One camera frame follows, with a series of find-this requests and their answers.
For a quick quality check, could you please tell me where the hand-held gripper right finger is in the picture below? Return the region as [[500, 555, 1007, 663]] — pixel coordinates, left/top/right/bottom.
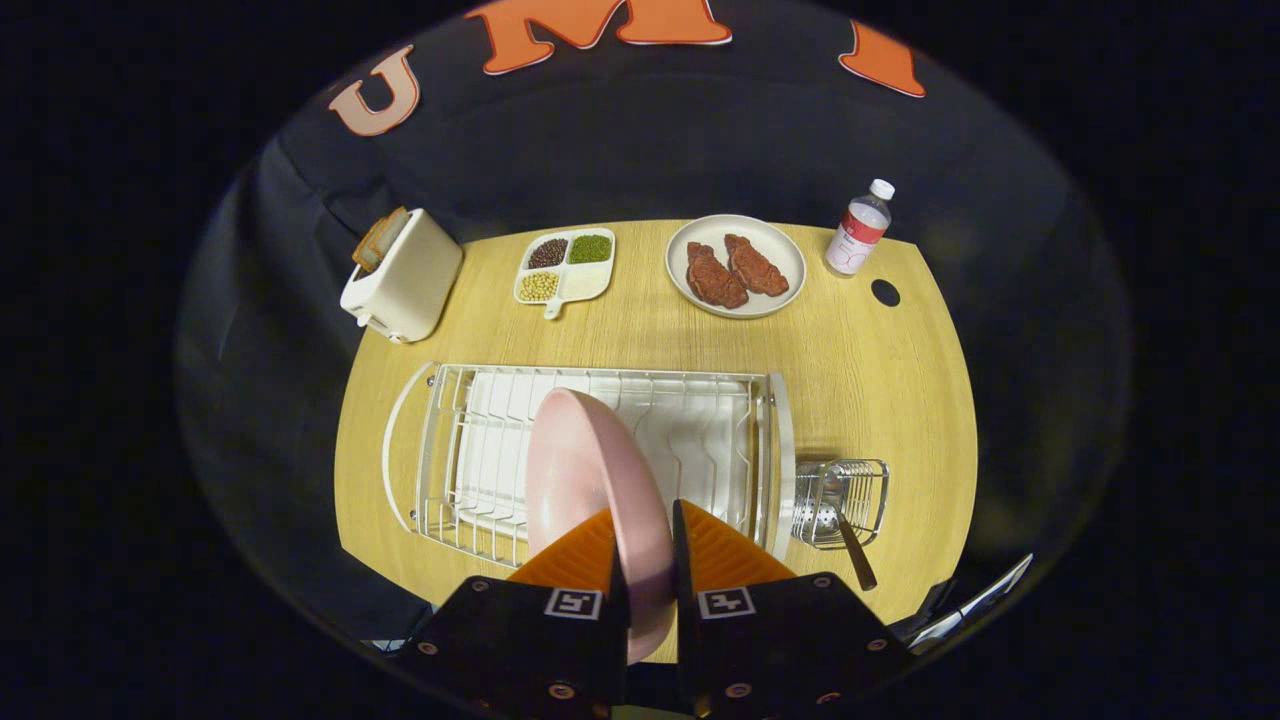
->
[[670, 499, 913, 720]]

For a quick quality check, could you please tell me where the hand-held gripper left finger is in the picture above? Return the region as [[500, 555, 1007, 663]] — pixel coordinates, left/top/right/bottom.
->
[[398, 507, 633, 720]]

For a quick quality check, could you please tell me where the metal spoon with dark handle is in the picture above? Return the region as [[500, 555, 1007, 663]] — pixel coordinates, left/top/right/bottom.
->
[[808, 470, 880, 592]]

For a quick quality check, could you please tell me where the silver wire basket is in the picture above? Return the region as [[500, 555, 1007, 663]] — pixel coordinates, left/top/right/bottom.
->
[[792, 458, 891, 551]]

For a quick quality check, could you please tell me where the pink plate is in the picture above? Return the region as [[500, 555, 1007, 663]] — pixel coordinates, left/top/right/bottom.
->
[[525, 387, 677, 665]]

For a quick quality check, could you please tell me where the white wire dish rack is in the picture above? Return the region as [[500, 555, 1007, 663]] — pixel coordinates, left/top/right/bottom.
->
[[381, 361, 798, 569]]

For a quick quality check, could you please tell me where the white plate with meat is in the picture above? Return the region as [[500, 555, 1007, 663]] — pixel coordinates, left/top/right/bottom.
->
[[665, 214, 807, 320]]

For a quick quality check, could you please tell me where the white divided tray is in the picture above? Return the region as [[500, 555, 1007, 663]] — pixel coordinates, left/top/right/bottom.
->
[[513, 227, 617, 321]]

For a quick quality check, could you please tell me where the brown meat piece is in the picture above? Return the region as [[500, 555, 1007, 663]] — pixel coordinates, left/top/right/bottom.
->
[[686, 241, 750, 310], [724, 233, 791, 298]]

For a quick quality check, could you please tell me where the white toaster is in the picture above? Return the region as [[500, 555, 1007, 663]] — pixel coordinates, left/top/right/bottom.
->
[[340, 208, 465, 344]]

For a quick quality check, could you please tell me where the clear bottle with red label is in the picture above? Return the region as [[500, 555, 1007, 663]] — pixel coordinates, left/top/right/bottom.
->
[[824, 179, 896, 278]]

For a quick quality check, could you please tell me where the toast slice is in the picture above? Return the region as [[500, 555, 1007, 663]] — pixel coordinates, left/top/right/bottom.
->
[[372, 207, 412, 256], [352, 218, 393, 273]]

